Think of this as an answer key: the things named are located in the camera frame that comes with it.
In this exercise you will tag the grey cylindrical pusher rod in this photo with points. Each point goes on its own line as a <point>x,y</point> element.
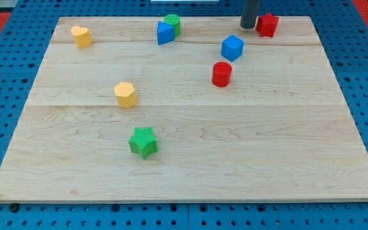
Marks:
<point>249,14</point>

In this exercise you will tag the yellow heart block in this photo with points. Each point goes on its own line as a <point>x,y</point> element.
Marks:
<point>81,36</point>

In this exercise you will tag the red star block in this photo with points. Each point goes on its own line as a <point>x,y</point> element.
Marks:
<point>267,25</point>

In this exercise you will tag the green star block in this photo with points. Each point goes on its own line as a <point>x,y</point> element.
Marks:
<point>143,142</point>

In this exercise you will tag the red cylinder block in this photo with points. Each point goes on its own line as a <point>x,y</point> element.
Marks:
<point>221,75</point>

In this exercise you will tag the blue triangle block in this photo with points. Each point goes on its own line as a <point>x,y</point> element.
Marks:
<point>165,33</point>

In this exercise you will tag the green cylinder block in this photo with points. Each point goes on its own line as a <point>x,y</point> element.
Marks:
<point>174,21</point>

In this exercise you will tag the light wooden board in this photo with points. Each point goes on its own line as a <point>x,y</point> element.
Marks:
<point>280,132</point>

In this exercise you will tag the yellow hexagon block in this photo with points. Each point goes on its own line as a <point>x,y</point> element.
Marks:
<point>125,94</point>

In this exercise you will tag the blue cube block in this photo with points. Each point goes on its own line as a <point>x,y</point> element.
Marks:
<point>232,48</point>

